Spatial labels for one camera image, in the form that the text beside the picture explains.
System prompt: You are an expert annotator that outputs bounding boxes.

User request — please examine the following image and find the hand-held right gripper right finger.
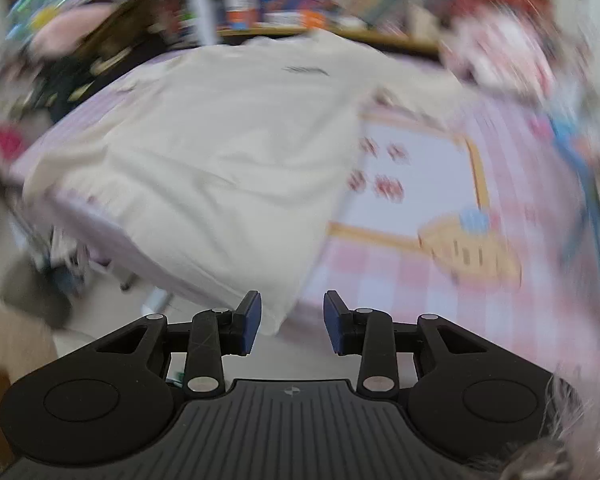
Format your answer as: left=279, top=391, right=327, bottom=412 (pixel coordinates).
left=322, top=290, right=521, bottom=399

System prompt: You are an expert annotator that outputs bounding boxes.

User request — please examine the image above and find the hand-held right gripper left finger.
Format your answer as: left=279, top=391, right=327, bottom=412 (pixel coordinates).
left=95, top=290, right=263, bottom=399

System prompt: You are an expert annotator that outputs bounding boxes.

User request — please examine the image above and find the cream T-shirt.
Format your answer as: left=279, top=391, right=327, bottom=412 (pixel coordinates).
left=22, top=30, right=461, bottom=336

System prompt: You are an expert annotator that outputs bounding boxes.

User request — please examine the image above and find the pink checked printed desk mat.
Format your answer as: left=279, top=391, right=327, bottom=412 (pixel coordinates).
left=10, top=55, right=600, bottom=376

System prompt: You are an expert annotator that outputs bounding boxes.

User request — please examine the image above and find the fuzzy pale sleeve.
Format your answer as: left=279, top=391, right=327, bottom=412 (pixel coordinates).
left=500, top=375, right=600, bottom=480

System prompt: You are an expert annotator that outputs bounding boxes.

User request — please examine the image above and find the wooden white bookshelf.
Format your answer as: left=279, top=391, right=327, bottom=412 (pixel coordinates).
left=180, top=0, right=581, bottom=56

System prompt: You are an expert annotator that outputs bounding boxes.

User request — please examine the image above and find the black bag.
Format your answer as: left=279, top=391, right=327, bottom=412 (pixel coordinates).
left=30, top=55, right=131, bottom=121

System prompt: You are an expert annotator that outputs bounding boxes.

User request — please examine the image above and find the flat white orange box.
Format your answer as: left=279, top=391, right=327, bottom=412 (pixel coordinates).
left=260, top=10, right=331, bottom=31

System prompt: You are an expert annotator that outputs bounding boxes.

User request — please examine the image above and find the white pink plush bunny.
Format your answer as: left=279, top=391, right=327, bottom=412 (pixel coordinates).
left=440, top=10, right=556, bottom=101

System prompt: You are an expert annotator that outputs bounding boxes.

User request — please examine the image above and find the tall white orange box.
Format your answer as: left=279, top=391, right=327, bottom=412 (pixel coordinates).
left=220, top=0, right=261, bottom=31

